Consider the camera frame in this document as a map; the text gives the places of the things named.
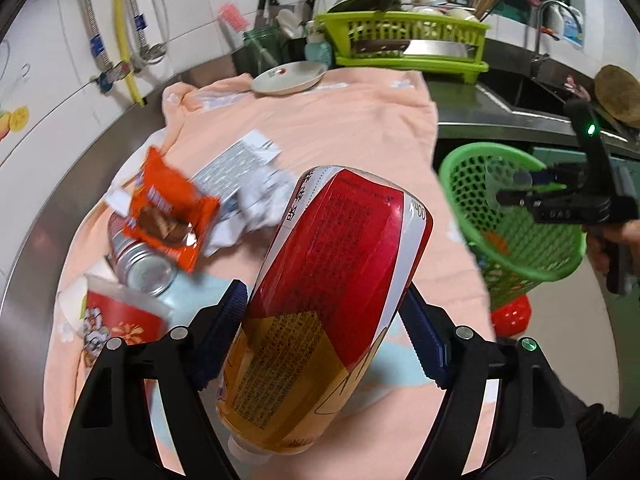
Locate white detergent bottle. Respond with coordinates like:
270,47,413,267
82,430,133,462
547,0,585,48

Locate green dish rack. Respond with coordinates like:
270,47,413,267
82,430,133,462
314,10,491,85

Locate fruit wall sticker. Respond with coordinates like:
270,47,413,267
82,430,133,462
0,105,28,142

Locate round wooden chopping board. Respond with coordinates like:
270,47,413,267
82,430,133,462
594,65,640,128

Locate teal soap bottle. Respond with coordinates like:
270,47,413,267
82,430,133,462
305,25,333,68

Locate person's right hand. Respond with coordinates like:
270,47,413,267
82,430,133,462
582,222,640,281

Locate green plastic basket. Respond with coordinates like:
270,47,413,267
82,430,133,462
439,142,588,313

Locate steel sink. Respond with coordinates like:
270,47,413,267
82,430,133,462
510,72,576,116

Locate white plate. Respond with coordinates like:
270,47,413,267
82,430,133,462
251,61,328,96

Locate red paper cup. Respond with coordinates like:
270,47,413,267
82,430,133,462
82,275,171,356

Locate steel water valve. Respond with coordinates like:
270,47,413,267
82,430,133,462
132,42,168,68

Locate white printed packet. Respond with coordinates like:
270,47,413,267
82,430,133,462
192,130,282,201

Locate grey bowl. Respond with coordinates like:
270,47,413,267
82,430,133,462
332,0,381,13

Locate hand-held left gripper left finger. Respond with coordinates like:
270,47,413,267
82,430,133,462
60,280,248,480

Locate cleaver with brown handle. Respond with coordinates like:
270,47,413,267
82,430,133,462
351,39,473,59

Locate orange snack wrapper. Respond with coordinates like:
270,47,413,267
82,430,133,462
122,146,222,273

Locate bundle of chopsticks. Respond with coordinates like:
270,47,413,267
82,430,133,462
470,0,501,21

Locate red label drink bottle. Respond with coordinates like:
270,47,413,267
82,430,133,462
216,165,433,463

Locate peach floral towel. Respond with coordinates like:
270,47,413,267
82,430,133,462
42,71,501,480

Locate braided metal hose blue tag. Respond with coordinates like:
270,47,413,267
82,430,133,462
122,0,151,56

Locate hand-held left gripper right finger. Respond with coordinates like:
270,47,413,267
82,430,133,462
397,285,586,480

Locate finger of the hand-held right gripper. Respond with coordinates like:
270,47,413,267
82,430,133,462
495,187,551,209
515,167,571,192

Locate pink bottle brush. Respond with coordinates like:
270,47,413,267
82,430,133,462
220,4,248,31

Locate red soda can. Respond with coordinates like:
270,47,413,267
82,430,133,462
106,212,180,297

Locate green glass jar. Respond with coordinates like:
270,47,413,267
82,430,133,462
243,27,281,73

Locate blue handle water valve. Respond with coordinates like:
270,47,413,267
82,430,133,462
90,60,131,93

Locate steel faucet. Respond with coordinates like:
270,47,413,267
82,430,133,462
529,0,583,78

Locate crumpled white paper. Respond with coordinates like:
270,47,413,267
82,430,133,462
205,167,298,258

